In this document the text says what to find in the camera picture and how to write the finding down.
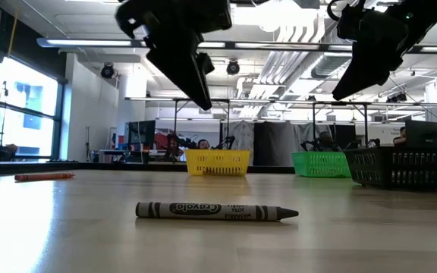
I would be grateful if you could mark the green plastic basket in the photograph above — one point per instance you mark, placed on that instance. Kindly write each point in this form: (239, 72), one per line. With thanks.
(321, 165)

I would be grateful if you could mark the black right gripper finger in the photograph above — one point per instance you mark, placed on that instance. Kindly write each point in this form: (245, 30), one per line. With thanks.
(370, 64)

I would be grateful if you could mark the white hanging cloth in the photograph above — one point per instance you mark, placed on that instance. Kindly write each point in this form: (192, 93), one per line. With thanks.
(243, 136)

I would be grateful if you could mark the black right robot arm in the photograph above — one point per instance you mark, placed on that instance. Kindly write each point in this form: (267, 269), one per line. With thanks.
(431, 15)

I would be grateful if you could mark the black aluminium table frame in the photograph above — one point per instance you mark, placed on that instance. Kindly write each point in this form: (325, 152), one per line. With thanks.
(108, 167)

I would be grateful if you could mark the yellow plastic basket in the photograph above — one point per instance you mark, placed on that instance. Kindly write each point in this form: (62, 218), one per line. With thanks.
(217, 163)

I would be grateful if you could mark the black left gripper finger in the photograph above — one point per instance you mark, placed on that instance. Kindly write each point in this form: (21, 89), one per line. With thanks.
(180, 60)
(206, 63)

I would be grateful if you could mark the black plastic basket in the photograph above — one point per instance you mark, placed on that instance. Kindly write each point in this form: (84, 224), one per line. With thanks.
(404, 168)

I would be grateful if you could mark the long LED light bar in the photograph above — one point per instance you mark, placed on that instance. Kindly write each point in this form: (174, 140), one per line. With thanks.
(89, 42)

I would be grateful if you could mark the black computer monitor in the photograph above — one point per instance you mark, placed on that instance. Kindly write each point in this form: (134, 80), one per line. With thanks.
(425, 132)
(142, 132)

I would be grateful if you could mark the black round ceiling camera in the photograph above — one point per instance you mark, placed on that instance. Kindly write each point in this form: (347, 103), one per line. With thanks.
(107, 71)
(233, 68)

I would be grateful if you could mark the orange crayon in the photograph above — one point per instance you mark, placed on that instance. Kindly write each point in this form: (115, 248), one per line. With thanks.
(44, 176)

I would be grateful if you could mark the grey Crayola crayon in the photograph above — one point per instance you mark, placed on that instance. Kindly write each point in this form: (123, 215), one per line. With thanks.
(211, 211)

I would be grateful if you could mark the person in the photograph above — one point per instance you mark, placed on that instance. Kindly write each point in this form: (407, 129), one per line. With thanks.
(324, 141)
(203, 144)
(401, 137)

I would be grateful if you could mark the black curtain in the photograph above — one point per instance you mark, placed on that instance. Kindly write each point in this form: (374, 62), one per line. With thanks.
(273, 144)

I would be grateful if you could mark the black background rig frame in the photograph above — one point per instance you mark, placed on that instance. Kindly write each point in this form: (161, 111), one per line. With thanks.
(340, 103)
(218, 100)

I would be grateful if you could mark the large window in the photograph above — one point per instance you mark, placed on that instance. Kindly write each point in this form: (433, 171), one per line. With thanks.
(25, 113)

